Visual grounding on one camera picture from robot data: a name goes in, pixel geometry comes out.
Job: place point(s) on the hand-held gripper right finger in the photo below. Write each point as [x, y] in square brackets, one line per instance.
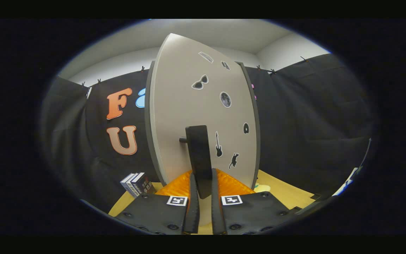
[217, 211]

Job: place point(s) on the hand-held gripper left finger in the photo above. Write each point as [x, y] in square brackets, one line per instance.
[193, 211]

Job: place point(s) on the pale yellow plush toy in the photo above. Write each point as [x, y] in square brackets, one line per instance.
[262, 188]

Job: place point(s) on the dark blue book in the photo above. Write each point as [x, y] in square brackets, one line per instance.
[143, 183]

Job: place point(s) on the white-edged blue book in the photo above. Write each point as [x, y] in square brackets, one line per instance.
[127, 185]

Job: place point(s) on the grey cabinet body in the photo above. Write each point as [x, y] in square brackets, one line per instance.
[149, 116]

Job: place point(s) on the black backdrop cloth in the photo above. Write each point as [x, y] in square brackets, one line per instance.
[312, 123]

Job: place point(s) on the white side table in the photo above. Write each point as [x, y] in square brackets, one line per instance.
[345, 181]

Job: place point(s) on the row of black cloth clips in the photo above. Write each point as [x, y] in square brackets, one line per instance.
[142, 68]

